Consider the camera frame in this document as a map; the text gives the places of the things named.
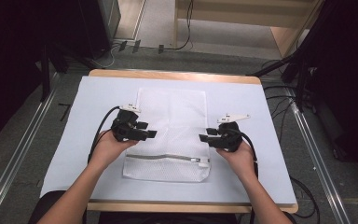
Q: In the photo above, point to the dark curtain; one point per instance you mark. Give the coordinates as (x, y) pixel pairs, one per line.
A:
(351, 77)
(9, 62)

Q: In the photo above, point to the light wooden shelf unit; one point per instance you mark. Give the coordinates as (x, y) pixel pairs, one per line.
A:
(248, 15)

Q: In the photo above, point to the black cabinet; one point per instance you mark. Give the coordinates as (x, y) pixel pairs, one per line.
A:
(102, 25)

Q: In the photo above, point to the aluminium floor rail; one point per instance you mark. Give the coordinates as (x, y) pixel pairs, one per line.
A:
(21, 149)
(320, 161)

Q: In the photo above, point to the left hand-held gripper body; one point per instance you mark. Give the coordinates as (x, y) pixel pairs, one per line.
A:
(125, 127)

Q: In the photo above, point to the white table mat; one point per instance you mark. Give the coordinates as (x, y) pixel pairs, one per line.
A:
(84, 102)

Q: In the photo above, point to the white mesh laundry bag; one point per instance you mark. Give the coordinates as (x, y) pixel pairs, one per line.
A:
(174, 118)

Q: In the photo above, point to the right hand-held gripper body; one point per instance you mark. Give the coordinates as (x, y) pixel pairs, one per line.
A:
(230, 138)

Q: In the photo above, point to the black metal stand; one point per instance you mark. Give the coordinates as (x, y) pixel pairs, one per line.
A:
(301, 81)

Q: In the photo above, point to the person's dark clothing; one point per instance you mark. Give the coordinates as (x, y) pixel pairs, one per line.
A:
(48, 202)

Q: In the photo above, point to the person's left hand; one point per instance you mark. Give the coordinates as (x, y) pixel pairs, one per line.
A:
(108, 151)

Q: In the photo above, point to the wooden table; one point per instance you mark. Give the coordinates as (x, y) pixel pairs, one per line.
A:
(167, 74)

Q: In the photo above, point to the person's right hand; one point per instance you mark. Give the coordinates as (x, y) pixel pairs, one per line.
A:
(240, 160)

